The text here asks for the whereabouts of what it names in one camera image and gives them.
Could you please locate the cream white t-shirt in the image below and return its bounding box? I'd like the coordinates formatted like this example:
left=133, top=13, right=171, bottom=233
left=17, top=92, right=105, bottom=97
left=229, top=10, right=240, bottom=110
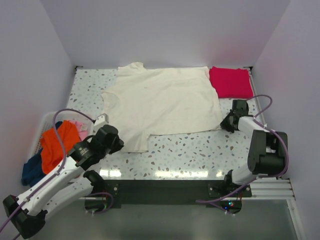
left=101, top=62, right=223, bottom=153

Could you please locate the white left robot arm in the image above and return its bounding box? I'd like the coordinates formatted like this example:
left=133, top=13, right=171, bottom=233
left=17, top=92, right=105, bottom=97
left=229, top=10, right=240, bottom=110
left=0, top=113, right=124, bottom=240

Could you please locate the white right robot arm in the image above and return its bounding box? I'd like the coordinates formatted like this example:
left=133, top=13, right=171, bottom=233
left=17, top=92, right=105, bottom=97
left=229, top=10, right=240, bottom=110
left=220, top=99, right=289, bottom=197

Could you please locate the pink t-shirt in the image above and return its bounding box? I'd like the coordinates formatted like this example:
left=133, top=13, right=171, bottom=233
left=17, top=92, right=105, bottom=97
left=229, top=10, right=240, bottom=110
left=69, top=120, right=88, bottom=141

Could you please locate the folded magenta t-shirt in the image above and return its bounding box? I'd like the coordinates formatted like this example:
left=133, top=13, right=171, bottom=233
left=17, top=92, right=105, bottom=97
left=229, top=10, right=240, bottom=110
left=209, top=66, right=254, bottom=99

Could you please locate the orange t-shirt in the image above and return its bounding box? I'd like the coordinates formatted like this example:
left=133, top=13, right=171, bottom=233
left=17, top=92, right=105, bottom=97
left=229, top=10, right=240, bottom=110
left=40, top=120, right=80, bottom=175

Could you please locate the white plastic laundry basket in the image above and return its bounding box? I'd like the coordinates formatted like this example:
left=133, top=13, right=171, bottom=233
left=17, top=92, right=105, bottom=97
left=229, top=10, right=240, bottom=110
left=26, top=111, right=93, bottom=162

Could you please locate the navy blue t-shirt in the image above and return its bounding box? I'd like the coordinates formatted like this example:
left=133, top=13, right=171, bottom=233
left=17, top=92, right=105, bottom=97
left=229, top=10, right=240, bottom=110
left=21, top=149, right=46, bottom=187

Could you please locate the aluminium frame rail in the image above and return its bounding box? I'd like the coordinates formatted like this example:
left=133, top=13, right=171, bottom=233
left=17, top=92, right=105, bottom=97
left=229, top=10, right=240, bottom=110
left=29, top=177, right=297, bottom=201

